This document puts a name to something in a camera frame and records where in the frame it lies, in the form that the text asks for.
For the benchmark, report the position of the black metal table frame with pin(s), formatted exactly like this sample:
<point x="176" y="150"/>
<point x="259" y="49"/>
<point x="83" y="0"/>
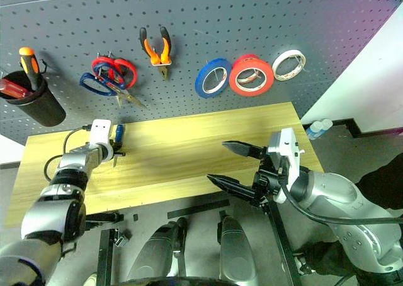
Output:
<point x="105" y="257"/>

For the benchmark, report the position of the orange black screwdriver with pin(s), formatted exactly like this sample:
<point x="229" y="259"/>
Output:
<point x="30" y="67"/>

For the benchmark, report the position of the dark grey pegboard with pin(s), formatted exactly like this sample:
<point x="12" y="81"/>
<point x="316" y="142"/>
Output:
<point x="201" y="21"/>

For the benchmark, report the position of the wide red tape roll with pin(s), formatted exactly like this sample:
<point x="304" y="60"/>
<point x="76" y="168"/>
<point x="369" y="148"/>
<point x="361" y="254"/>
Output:
<point x="248" y="67"/>

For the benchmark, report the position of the blue tape roll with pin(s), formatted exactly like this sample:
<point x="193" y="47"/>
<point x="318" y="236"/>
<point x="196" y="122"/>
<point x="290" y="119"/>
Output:
<point x="201" y="84"/>

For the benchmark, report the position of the black cup holder bracket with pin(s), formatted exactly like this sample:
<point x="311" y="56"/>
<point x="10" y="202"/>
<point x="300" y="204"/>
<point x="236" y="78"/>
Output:
<point x="43" y="66"/>

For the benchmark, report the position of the silver left robot leg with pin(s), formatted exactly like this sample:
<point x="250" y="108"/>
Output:
<point x="154" y="251"/>

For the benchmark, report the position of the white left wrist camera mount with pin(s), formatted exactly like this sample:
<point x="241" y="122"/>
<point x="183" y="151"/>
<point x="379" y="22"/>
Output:
<point x="100" y="133"/>

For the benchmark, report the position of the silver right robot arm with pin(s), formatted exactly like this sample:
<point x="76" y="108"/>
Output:
<point x="340" y="194"/>

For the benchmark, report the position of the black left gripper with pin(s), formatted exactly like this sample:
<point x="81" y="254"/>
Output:
<point x="116" y="146"/>

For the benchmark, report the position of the blue white capped bottle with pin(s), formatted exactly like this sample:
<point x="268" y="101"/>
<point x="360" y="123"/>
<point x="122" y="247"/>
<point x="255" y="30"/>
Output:
<point x="315" y="131"/>
<point x="326" y="123"/>

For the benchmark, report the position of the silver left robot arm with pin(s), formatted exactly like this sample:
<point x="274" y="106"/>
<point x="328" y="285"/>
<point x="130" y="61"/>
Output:
<point x="53" y="210"/>

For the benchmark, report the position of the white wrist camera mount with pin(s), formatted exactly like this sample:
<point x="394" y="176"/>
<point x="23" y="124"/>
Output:
<point x="100" y="133"/>
<point x="288" y="147"/>

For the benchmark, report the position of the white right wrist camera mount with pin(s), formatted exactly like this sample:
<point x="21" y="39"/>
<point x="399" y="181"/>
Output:
<point x="288" y="147"/>

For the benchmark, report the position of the silver double peg hook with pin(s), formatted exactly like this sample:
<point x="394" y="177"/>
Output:
<point x="105" y="55"/>

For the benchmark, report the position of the white tape roll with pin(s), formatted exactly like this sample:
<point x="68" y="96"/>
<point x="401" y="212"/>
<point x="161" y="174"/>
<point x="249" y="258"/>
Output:
<point x="278" y="64"/>

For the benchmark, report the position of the silver right robot leg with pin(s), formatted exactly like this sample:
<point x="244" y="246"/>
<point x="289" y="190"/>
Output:
<point x="236" y="251"/>

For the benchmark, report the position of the dark rounded robot shape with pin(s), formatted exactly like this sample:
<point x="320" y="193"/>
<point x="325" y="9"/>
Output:
<point x="176" y="281"/>

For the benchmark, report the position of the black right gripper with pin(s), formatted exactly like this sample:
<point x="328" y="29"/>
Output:
<point x="266" y="185"/>

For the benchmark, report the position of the silver robot leg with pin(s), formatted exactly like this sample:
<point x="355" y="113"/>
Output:
<point x="236" y="251"/>
<point x="154" y="251"/>

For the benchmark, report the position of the silver metal bracket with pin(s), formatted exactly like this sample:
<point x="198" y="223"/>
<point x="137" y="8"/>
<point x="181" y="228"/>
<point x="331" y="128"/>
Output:
<point x="122" y="239"/>

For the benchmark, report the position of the orange black pliers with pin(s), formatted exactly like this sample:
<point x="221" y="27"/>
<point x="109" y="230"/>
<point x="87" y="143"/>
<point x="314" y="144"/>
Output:
<point x="154" y="54"/>

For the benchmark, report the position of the black cup holder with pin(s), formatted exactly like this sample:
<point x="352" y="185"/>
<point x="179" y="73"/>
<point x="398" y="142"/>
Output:
<point x="44" y="109"/>

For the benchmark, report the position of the white shoe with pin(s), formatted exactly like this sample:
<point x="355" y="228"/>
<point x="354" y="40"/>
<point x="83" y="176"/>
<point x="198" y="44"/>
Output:
<point x="91" y="279"/>

